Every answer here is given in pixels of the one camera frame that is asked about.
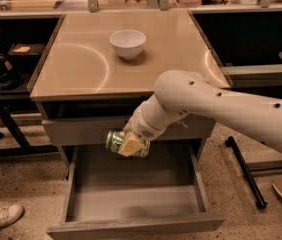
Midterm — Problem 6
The grey top drawer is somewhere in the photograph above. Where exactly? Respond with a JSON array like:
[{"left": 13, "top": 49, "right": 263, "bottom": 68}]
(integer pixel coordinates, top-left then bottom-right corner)
[{"left": 42, "top": 115, "right": 215, "bottom": 146}]

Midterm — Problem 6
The black table frame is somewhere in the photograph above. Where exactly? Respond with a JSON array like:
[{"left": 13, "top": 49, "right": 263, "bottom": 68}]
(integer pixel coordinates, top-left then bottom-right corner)
[{"left": 0, "top": 89, "right": 60, "bottom": 162}]

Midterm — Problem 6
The grey middle drawer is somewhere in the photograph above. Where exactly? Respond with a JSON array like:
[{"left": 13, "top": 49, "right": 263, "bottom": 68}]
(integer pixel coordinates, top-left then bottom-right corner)
[{"left": 47, "top": 141, "right": 224, "bottom": 240}]

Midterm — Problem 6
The grey drawer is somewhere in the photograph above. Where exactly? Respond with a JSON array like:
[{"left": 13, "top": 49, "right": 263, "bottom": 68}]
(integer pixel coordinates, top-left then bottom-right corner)
[
  {"left": 42, "top": 115, "right": 215, "bottom": 146},
  {"left": 47, "top": 141, "right": 224, "bottom": 240}
]

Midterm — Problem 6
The black desk leg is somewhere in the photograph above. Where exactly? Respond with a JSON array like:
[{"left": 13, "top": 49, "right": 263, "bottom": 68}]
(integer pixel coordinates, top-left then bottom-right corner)
[{"left": 225, "top": 136, "right": 267, "bottom": 209}]

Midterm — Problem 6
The white ceramic bowl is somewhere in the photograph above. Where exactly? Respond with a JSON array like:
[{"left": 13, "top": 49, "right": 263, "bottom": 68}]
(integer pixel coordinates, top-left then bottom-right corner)
[{"left": 109, "top": 30, "right": 147, "bottom": 60}]

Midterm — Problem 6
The black box with note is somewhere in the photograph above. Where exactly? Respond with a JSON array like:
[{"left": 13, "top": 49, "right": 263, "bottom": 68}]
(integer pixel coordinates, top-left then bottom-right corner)
[{"left": 8, "top": 43, "right": 45, "bottom": 61}]

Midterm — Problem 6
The grey drawer cabinet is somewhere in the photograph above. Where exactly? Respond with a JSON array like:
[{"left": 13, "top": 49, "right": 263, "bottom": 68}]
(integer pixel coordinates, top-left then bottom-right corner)
[{"left": 30, "top": 10, "right": 229, "bottom": 164}]

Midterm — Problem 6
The green soda can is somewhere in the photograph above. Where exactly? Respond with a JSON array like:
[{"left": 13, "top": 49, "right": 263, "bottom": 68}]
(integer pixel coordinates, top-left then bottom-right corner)
[{"left": 106, "top": 130, "right": 150, "bottom": 158}]

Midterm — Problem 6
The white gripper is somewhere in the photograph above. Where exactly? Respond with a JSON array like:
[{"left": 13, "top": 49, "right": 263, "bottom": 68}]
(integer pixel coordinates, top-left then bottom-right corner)
[{"left": 117, "top": 94, "right": 189, "bottom": 158}]

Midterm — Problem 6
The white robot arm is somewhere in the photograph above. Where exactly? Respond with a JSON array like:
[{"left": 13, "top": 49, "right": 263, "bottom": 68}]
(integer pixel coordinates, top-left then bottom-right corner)
[{"left": 119, "top": 70, "right": 282, "bottom": 156}]

